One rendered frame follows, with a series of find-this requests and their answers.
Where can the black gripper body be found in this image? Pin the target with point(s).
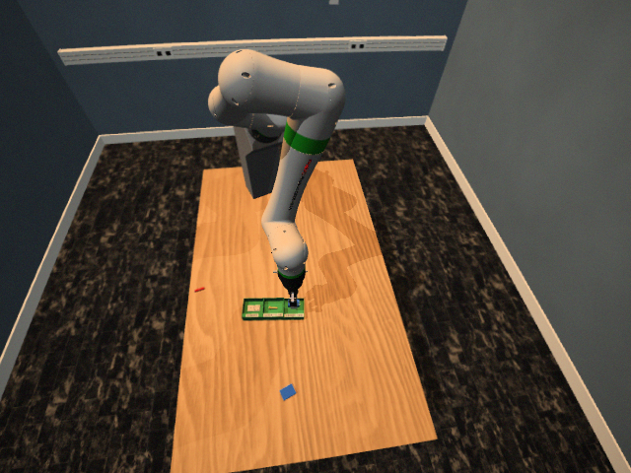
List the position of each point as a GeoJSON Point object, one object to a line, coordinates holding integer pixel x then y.
{"type": "Point", "coordinates": [292, 289]}

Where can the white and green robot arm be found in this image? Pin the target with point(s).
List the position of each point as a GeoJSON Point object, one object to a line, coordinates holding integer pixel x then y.
{"type": "Point", "coordinates": [313, 99]}

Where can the green bins with labels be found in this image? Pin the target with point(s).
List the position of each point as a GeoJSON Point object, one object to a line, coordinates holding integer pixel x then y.
{"type": "Point", "coordinates": [272, 314]}

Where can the flat blue square block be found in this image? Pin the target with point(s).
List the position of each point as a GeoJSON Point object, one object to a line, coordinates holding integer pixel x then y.
{"type": "Point", "coordinates": [288, 391]}

